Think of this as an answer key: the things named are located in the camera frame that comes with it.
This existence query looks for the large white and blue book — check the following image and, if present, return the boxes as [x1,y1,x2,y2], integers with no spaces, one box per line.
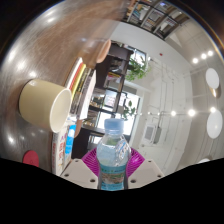
[51,116,78,177]

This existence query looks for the ceiling air conditioner unit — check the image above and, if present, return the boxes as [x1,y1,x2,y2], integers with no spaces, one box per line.
[142,123,163,145]

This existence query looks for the stack of books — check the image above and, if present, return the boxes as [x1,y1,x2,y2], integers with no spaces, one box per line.
[64,57,98,121]

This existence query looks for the low dark shelf unit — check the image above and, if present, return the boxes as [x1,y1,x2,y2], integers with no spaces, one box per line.
[70,40,135,160]

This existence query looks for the flat round red coaster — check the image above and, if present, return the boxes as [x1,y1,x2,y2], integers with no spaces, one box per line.
[22,149,40,168]

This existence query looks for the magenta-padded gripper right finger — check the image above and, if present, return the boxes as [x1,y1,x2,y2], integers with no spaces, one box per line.
[126,147,165,190]

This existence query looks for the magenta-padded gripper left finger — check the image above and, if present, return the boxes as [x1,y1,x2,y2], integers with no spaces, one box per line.
[59,147,101,190]

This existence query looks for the clear water bottle blue cap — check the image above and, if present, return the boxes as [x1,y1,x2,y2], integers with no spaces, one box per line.
[95,117,132,192]

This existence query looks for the tall dark bookcase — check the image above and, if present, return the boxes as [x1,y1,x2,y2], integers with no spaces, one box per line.
[121,0,189,41]

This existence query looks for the cream ceramic mug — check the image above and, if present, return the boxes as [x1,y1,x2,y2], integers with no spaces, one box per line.
[18,78,73,134]

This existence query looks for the bushy potted green plant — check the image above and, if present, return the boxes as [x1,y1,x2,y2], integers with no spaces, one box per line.
[125,54,151,83]

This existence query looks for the small potted green plant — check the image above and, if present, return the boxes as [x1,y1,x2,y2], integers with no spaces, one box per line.
[121,99,138,121]

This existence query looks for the ceiling lights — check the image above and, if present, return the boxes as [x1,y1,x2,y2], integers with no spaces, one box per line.
[168,49,224,164]

